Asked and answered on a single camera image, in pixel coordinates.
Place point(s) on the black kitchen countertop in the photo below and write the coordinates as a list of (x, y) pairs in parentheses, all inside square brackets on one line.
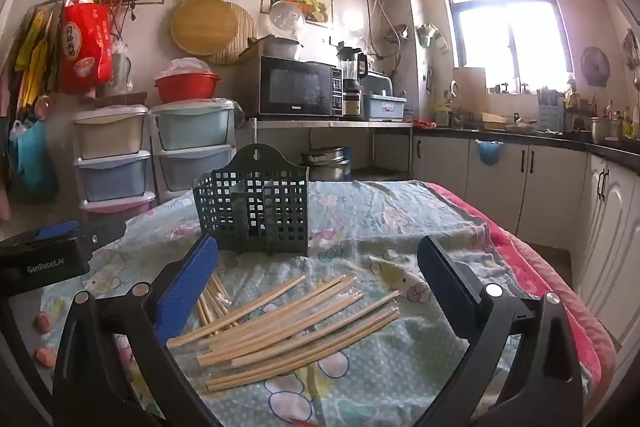
[(550, 141)]

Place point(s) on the blue hanging bin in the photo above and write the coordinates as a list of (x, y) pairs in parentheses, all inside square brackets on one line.
[(488, 153)]

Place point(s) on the light blue printed blanket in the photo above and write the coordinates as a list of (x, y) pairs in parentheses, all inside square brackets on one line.
[(360, 227)]

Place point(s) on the hanging yellow cloths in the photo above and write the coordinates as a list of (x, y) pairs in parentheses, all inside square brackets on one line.
[(32, 52)]

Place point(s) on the large stainless steel pot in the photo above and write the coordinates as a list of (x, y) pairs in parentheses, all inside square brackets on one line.
[(325, 167)]

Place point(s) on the clear plastic bags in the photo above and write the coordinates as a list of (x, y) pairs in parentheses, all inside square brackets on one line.
[(185, 67)]

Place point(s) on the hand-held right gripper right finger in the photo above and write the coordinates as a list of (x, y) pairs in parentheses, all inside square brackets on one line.
[(445, 287)]

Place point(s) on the white kitchen cabinets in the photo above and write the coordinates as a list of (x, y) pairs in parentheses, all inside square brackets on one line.
[(550, 177)]

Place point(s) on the pastel plastic drawer tower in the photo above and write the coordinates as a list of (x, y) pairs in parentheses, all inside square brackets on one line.
[(192, 132), (107, 132)]

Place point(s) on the wooden cutting board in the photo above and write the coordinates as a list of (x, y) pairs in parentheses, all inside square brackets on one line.
[(470, 87)]

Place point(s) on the red plastic basin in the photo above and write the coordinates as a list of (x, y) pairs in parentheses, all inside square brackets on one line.
[(187, 89)]

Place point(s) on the group of condiment bottles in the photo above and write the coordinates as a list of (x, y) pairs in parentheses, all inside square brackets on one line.
[(626, 119)]

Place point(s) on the dark green utensil basket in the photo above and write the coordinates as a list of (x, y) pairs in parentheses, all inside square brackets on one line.
[(280, 212)]

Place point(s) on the brown wicker basket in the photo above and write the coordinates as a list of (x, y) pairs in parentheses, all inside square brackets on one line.
[(122, 101)]

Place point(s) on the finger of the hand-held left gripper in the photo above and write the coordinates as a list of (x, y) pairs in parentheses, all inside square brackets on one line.
[(57, 230), (102, 234)]

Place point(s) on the kitchen window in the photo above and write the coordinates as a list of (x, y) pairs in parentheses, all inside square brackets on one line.
[(500, 32)]

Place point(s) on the black microwave oven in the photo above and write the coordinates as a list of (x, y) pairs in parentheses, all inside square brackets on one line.
[(295, 87)]

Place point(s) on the round clear plastic lid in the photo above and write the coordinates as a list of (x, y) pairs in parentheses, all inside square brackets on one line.
[(286, 17)]

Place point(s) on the round bamboo board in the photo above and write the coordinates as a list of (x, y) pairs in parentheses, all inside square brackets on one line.
[(202, 27)]

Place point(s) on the bunch of wooden chopsticks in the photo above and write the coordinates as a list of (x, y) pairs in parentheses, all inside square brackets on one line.
[(280, 329)]

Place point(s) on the small steel countertop pot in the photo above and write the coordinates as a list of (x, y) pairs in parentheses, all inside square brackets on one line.
[(598, 131)]

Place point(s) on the pink quilt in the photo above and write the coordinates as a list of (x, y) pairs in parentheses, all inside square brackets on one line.
[(540, 267)]

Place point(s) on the red packet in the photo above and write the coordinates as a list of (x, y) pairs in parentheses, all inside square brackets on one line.
[(85, 42), (425, 123)]

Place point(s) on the brown storage box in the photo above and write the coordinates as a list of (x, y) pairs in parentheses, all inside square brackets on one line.
[(280, 49)]

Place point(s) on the blue hanging cloth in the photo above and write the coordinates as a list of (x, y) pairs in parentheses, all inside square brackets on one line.
[(32, 157)]

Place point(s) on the green wall-mounted holder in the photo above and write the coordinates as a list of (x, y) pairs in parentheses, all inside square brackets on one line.
[(425, 36)]

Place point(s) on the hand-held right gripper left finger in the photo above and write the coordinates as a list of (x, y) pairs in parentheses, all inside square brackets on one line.
[(185, 292)]

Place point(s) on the black blender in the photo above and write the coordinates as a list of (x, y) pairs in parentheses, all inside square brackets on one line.
[(350, 72)]

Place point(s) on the hanging kitchen utensils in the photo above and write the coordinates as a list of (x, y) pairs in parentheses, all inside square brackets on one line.
[(631, 49)]

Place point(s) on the pale green hanging bag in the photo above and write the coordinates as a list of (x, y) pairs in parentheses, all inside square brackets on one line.
[(121, 67)]

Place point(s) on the light blue lidded box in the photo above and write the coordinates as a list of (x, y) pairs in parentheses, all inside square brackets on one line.
[(385, 107)]

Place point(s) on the round woven straw mat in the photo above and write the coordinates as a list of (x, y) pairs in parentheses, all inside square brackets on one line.
[(245, 32)]

